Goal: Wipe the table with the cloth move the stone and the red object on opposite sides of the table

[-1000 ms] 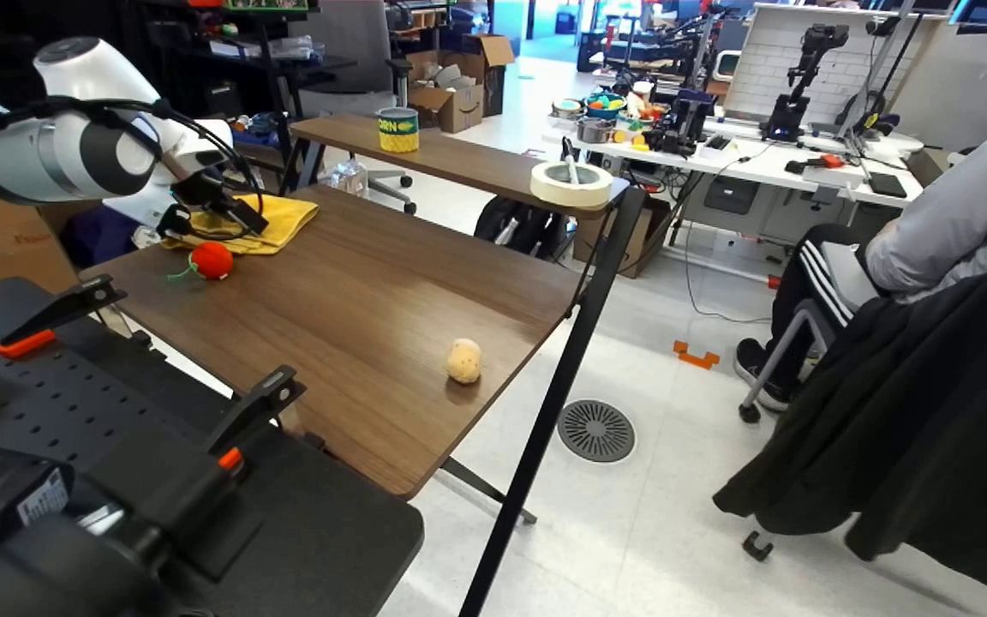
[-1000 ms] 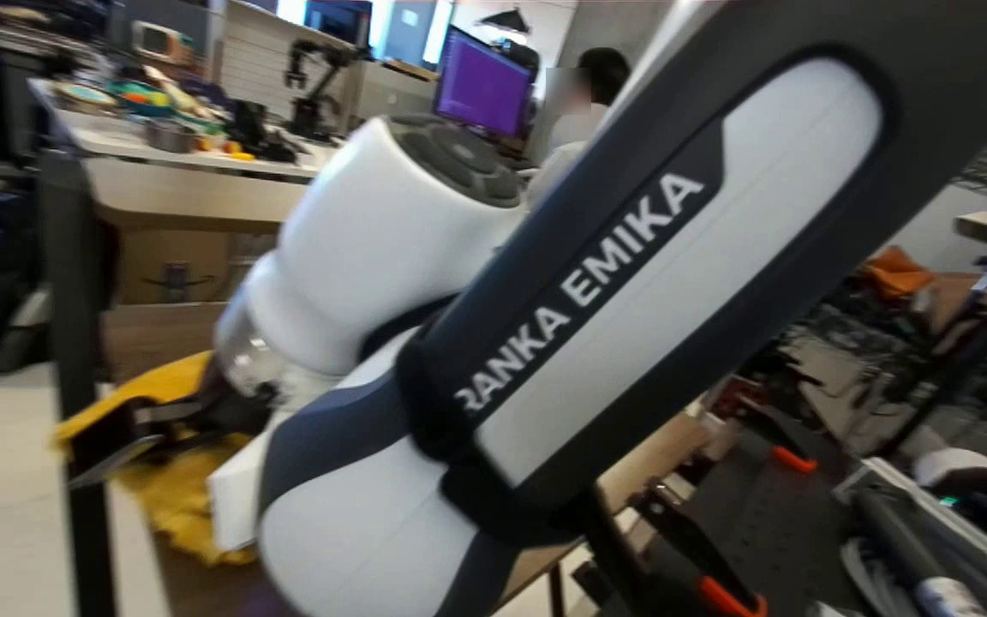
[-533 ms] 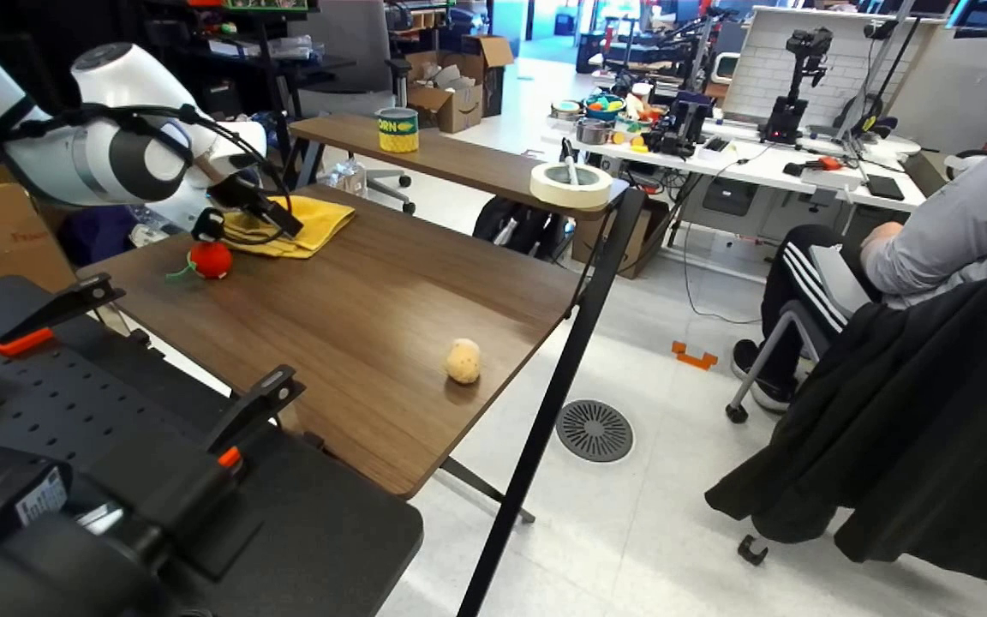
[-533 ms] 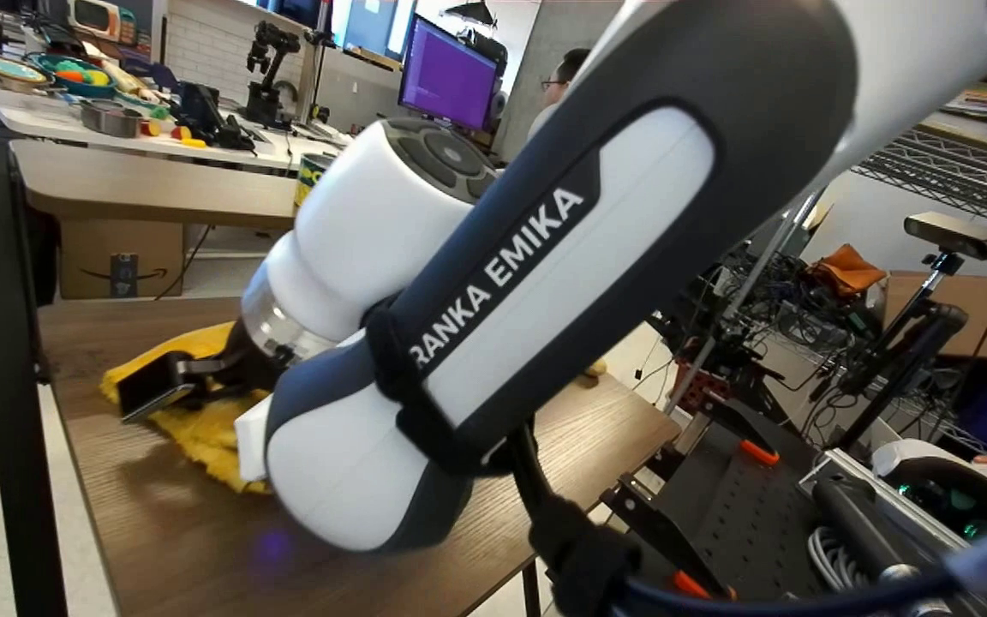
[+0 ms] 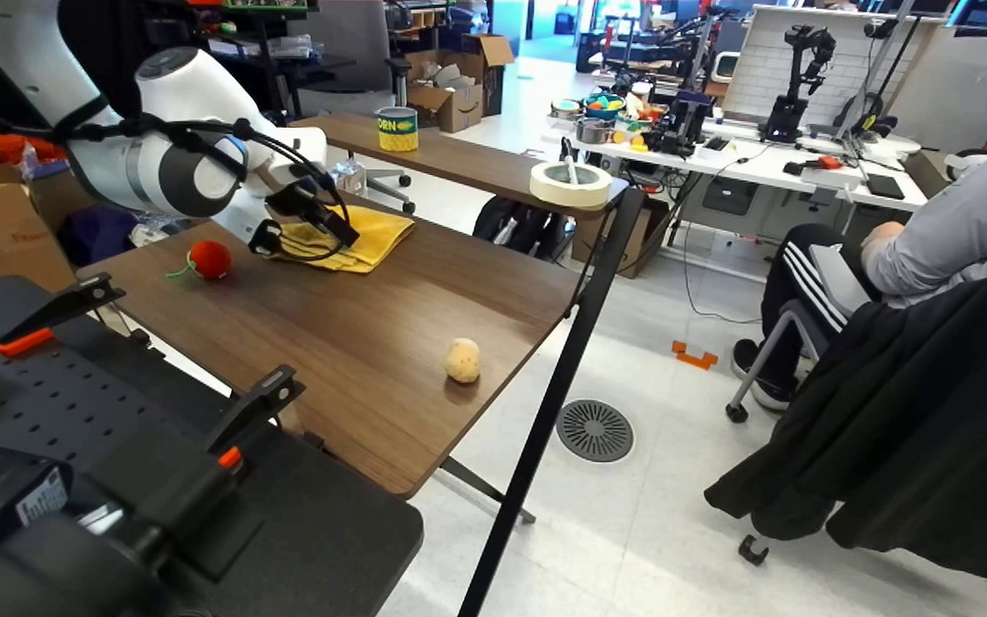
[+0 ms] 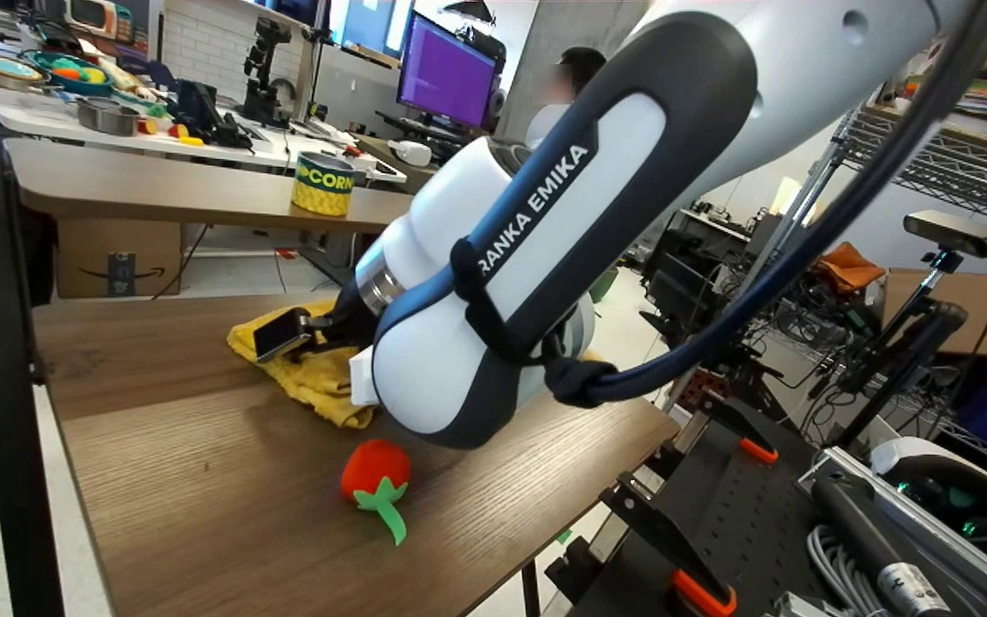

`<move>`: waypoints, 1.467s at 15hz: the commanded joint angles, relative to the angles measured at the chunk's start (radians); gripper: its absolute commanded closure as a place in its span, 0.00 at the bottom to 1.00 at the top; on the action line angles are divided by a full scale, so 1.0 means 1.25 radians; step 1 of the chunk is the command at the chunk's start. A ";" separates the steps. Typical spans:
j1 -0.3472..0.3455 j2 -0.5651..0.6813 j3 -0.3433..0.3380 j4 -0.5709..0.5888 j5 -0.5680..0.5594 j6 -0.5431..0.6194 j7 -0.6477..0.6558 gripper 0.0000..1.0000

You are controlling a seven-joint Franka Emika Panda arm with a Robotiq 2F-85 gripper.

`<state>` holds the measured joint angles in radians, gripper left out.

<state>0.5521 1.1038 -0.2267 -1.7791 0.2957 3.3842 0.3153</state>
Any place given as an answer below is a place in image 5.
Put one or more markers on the orange bag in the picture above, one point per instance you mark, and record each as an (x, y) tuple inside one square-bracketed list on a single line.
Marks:
[(9, 144)]

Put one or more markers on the black table leg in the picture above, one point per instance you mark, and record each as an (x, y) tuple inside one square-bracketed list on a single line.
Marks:
[(487, 483)]

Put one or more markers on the clear plastic bottle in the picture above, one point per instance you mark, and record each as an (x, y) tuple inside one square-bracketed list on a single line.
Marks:
[(351, 176)]

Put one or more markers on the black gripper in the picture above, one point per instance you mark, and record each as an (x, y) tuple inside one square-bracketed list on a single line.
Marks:
[(298, 203)]

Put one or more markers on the beige stone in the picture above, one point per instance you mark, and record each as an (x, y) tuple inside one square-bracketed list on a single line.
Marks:
[(464, 362)]

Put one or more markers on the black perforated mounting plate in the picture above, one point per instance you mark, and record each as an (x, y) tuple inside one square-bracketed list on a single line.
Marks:
[(58, 397)]

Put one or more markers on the seated person grey shirt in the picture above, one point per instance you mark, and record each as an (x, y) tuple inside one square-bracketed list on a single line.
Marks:
[(974, 226)]

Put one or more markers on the cluttered white desk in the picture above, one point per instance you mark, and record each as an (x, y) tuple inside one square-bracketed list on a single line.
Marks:
[(745, 169)]

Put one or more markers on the yellow cloth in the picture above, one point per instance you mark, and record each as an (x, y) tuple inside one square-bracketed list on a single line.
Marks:
[(383, 234)]

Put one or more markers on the wooden side table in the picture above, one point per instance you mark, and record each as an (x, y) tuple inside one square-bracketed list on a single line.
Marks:
[(461, 155)]

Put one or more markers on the small orange floor bracket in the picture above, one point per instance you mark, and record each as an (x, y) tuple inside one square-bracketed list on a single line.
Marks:
[(692, 358)]

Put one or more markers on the black background robot arm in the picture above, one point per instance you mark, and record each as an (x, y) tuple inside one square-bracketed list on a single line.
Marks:
[(791, 114)]

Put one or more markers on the round floor drain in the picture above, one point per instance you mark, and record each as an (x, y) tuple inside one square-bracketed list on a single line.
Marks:
[(598, 429)]

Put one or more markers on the black tripod stand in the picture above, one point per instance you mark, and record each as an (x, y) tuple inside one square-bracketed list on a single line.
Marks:
[(873, 114)]

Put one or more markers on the open cardboard box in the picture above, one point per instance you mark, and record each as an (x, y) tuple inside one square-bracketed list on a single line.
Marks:
[(461, 104)]

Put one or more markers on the red tomato toy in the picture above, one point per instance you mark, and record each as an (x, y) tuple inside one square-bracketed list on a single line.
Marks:
[(210, 259)]

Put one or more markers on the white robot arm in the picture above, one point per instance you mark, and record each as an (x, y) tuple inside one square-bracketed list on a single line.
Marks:
[(119, 171)]

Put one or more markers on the white grid panel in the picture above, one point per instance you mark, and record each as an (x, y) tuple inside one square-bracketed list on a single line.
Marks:
[(751, 57)]

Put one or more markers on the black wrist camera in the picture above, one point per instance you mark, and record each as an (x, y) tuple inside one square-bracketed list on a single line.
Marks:
[(264, 236)]

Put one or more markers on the black slanted pole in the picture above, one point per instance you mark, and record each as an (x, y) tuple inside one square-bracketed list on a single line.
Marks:
[(551, 425)]

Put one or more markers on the black draped office chair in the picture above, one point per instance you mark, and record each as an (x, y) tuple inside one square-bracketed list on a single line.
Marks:
[(926, 433)]

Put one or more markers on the green yellow tin can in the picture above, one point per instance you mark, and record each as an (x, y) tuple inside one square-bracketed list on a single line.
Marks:
[(399, 132)]

